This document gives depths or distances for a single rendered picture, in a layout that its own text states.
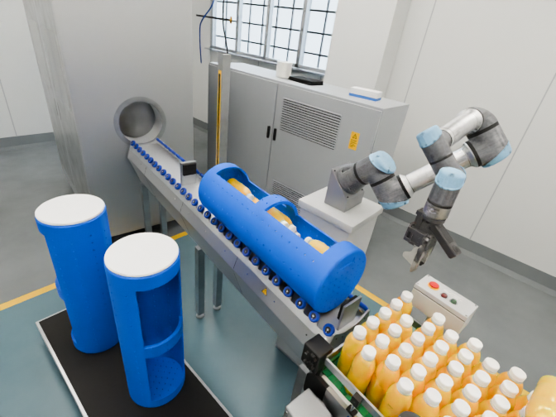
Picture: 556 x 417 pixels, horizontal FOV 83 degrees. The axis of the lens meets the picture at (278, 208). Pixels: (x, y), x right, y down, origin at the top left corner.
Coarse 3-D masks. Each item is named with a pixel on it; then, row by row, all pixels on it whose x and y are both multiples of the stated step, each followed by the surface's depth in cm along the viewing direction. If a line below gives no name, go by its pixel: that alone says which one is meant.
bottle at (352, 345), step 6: (348, 336) 102; (354, 336) 100; (348, 342) 101; (354, 342) 99; (360, 342) 99; (366, 342) 100; (342, 348) 105; (348, 348) 101; (354, 348) 99; (360, 348) 99; (342, 354) 104; (348, 354) 101; (354, 354) 100; (342, 360) 105; (348, 360) 102; (342, 366) 105; (348, 366) 103; (342, 372) 106
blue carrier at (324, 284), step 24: (216, 168) 161; (240, 168) 167; (216, 192) 152; (240, 192) 144; (264, 192) 165; (216, 216) 157; (240, 216) 139; (264, 216) 131; (288, 216) 155; (240, 240) 146; (264, 240) 127; (288, 240) 120; (288, 264) 118; (312, 264) 111; (336, 264) 108; (360, 264) 121; (312, 288) 110; (336, 288) 117
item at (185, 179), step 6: (180, 162) 197; (186, 162) 198; (192, 162) 200; (180, 168) 198; (186, 168) 198; (192, 168) 200; (180, 174) 200; (186, 174) 200; (192, 174) 202; (180, 180) 203; (186, 180) 204; (192, 180) 206
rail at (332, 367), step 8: (328, 360) 102; (328, 368) 102; (336, 368) 100; (336, 376) 100; (344, 376) 98; (344, 384) 98; (352, 384) 96; (352, 392) 96; (360, 392) 94; (368, 400) 92; (368, 408) 92; (376, 416) 90; (384, 416) 89
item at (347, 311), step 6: (348, 300) 117; (354, 300) 116; (360, 300) 119; (342, 306) 114; (348, 306) 114; (354, 306) 118; (342, 312) 114; (348, 312) 117; (354, 312) 121; (342, 318) 115; (348, 318) 120; (354, 318) 124; (342, 324) 118
